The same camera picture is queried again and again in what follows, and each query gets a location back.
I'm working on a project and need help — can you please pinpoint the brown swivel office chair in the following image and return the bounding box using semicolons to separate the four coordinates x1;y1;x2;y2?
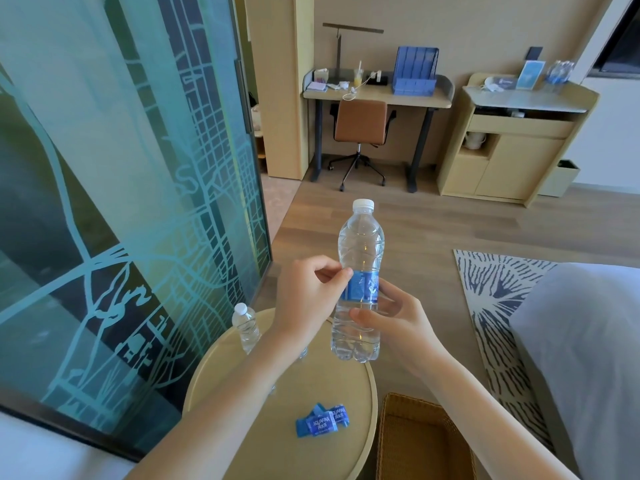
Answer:
327;99;398;192

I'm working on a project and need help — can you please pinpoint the light wooden cabinet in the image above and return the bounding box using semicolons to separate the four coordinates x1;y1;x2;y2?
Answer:
436;72;600;209

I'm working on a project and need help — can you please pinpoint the blue file organizer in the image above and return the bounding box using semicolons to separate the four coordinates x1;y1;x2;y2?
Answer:
391;46;440;97

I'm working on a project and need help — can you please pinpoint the clear plastic water bottle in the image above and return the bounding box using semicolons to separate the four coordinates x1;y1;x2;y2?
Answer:
330;199;386;364
231;303;262;356

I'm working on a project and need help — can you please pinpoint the frosted glass map partition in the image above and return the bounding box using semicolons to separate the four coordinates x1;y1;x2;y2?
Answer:
0;0;274;461

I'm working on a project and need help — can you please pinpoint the person's left forearm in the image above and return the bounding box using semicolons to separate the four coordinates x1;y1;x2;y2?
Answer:
124;322;297;480

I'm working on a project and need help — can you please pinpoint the beige waste bin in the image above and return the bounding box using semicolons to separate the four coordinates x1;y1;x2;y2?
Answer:
537;159;581;198

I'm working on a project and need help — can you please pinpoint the group of small water bottles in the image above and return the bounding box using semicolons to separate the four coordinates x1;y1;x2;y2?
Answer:
544;59;577;86

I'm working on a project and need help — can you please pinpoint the person's left hand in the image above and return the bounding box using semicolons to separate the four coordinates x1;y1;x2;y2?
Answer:
272;255;354;346

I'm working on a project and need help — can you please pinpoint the person's right forearm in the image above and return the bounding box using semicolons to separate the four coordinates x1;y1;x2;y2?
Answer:
419;345;582;480

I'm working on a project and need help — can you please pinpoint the light blue standing card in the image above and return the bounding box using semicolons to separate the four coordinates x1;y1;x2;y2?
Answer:
515;60;547;91

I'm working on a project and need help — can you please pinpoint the slim dark desk lamp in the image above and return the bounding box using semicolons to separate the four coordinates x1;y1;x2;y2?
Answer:
322;22;385;83

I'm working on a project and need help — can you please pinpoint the white charging cable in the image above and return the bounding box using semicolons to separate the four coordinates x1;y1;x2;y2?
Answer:
342;75;377;101

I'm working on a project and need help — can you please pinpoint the white rug with dark stripes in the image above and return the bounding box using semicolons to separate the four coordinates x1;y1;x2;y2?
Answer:
453;250;559;441

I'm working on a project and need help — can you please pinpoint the wooden desk with black legs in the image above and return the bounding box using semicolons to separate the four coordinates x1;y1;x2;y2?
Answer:
302;70;455;194

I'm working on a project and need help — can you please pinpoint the person's right hand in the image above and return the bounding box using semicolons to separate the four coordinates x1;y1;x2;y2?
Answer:
349;280;447;376

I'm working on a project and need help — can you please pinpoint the white packet on cabinet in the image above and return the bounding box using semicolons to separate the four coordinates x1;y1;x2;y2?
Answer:
481;76;516;94

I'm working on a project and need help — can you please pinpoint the woven wicker basket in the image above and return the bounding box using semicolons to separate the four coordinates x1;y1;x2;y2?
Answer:
375;393;479;480

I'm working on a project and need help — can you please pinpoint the black wall screen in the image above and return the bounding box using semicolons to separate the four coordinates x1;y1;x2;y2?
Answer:
589;0;640;79

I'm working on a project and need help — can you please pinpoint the round beige side table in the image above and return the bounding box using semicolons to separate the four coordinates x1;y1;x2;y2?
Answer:
182;307;379;480

